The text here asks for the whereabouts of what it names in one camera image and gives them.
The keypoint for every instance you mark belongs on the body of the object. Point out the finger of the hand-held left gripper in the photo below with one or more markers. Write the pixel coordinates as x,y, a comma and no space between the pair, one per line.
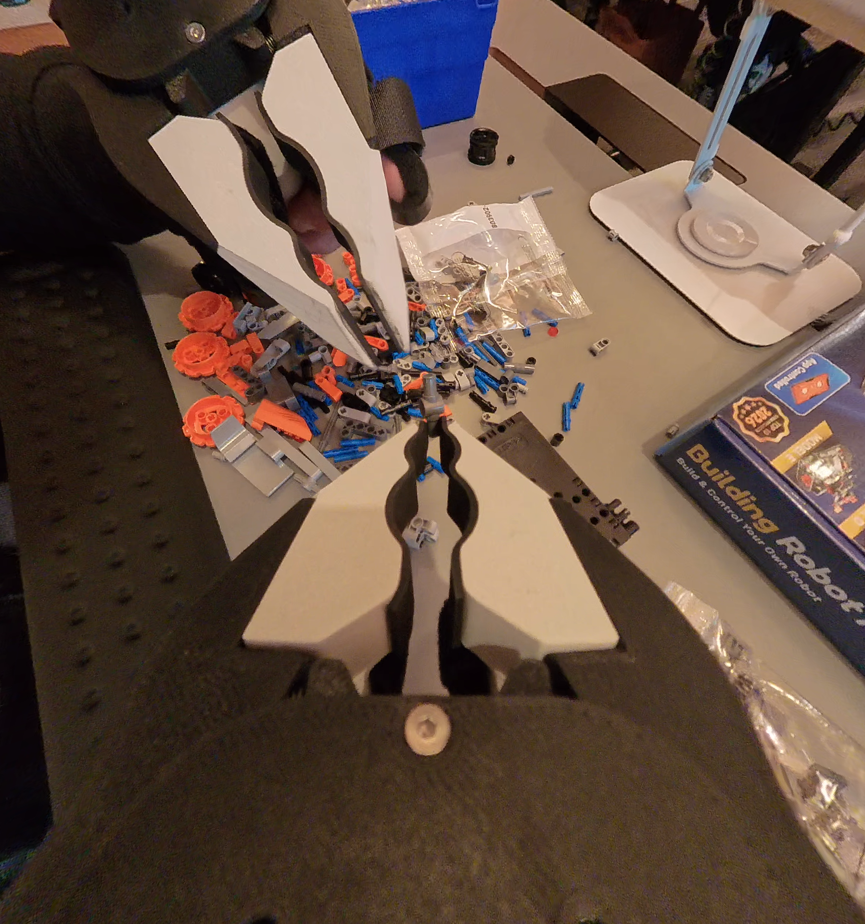
339,159
230,209

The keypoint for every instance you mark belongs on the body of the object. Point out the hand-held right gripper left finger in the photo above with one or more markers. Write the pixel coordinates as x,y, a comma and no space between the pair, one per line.
331,577

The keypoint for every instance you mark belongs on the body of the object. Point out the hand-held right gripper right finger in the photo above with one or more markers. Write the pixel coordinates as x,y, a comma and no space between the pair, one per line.
533,577

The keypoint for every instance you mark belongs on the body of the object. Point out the blue labelled plastic bin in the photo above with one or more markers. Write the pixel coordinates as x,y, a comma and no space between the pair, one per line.
425,58

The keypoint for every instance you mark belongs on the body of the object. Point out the white backed clear parts bag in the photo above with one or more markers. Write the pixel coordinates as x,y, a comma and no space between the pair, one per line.
490,267

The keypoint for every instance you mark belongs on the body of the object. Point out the pile of small building pieces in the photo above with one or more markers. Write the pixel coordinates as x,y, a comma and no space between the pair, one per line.
375,382

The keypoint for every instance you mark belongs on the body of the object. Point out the grey axle pin piece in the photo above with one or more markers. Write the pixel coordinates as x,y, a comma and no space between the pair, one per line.
432,401

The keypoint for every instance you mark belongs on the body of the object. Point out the clear bag of dark pieces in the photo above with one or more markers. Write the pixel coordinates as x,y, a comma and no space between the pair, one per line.
822,779

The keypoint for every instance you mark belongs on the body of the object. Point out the person's left hand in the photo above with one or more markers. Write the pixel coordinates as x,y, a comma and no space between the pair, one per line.
310,216

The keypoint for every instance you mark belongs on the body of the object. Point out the black plastic wheel rim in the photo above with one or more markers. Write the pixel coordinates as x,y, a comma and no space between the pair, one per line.
483,146
205,274

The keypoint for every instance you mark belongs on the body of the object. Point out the small grey cross connector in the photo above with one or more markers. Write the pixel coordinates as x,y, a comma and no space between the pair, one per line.
420,532

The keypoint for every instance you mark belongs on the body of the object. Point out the set of orange toothed wheels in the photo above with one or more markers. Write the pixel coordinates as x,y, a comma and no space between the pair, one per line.
201,354

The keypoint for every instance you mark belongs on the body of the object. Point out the thin grey axle piece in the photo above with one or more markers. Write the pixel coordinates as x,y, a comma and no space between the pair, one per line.
536,193

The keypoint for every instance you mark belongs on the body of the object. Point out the small grey round connector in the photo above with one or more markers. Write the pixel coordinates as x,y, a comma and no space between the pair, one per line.
600,346

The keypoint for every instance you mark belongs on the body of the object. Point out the blue cardboard toy box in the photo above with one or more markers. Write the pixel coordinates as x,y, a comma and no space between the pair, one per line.
800,469

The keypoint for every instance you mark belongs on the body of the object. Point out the white and wood book stand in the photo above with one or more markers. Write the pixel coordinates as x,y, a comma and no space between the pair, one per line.
728,238

